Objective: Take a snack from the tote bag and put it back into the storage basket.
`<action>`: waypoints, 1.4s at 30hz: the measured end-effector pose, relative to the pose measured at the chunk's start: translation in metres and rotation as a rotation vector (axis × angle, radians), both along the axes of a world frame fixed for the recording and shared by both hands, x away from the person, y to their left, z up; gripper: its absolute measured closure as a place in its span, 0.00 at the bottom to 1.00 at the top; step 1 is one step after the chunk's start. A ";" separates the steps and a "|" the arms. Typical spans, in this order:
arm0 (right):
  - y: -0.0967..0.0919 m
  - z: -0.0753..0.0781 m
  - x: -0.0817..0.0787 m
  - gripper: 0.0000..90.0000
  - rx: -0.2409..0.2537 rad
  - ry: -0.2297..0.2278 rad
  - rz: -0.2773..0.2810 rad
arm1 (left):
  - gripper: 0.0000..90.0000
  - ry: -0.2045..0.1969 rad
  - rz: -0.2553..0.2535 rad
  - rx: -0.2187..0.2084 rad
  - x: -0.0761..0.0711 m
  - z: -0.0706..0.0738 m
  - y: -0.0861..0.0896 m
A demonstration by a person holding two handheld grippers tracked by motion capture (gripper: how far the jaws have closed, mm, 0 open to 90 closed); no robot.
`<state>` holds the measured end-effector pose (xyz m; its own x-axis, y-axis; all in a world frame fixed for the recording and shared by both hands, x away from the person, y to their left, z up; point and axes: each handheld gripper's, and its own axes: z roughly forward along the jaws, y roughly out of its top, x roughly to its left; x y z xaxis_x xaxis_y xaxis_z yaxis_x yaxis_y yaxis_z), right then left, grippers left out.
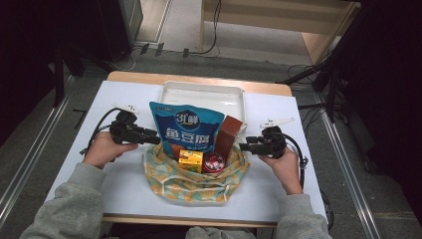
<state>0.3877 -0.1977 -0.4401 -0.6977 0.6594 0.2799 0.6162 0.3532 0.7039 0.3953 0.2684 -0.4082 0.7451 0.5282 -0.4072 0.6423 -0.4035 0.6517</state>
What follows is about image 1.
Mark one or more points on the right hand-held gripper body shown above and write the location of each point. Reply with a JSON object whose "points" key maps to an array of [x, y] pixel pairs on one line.
{"points": [[275, 142]]}

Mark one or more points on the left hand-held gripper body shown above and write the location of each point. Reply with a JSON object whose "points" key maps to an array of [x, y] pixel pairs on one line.
{"points": [[124, 131]]}

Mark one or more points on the brown rectangular box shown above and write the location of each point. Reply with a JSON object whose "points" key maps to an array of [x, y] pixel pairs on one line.
{"points": [[229, 134]]}

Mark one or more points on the blue snack pouch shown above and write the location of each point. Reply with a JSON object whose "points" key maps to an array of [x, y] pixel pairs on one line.
{"points": [[185, 127]]}

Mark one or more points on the red round can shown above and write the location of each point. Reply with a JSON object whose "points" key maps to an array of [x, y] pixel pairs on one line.
{"points": [[214, 162]]}

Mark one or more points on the yellow drink carton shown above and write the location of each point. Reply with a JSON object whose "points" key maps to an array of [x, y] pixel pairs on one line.
{"points": [[190, 160]]}

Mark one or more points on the lemon print fabric bag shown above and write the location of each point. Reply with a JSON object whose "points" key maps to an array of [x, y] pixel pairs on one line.
{"points": [[192, 187]]}

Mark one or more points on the white plastic tray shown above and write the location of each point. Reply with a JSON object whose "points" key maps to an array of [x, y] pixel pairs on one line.
{"points": [[202, 94]]}

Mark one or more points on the person's right hand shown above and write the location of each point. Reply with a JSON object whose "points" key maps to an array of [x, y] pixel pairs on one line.
{"points": [[287, 171]]}

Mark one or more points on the person's left hand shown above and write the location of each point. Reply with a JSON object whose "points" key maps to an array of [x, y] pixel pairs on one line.
{"points": [[101, 151]]}

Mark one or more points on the black stand leg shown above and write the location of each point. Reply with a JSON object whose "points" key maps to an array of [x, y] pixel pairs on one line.
{"points": [[59, 79]]}

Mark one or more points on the black tripod stand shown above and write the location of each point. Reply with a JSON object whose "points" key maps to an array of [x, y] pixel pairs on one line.
{"points": [[318, 68]]}

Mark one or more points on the person's grey clothing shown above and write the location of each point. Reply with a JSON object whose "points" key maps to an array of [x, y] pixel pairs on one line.
{"points": [[215, 233]]}

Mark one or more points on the dark cabinet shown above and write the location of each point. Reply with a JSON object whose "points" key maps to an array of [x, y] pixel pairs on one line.
{"points": [[116, 26]]}

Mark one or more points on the metal floor rail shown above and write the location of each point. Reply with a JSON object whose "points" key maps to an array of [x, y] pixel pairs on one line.
{"points": [[33, 156], [348, 172]]}

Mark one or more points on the light wooden furniture frame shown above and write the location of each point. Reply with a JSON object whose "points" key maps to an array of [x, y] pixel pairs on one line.
{"points": [[265, 13]]}

